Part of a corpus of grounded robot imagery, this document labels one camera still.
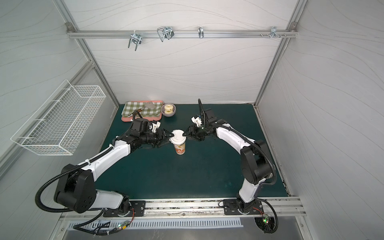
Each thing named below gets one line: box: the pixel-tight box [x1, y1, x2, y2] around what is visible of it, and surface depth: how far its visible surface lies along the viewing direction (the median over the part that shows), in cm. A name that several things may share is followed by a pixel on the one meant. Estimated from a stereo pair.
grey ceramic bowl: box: [161, 103, 177, 118], surface depth 113 cm
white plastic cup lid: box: [169, 129, 187, 145], surface depth 82 cm
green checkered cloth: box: [122, 101, 163, 117], surface depth 120 cm
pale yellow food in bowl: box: [164, 104, 174, 113], surface depth 113 cm
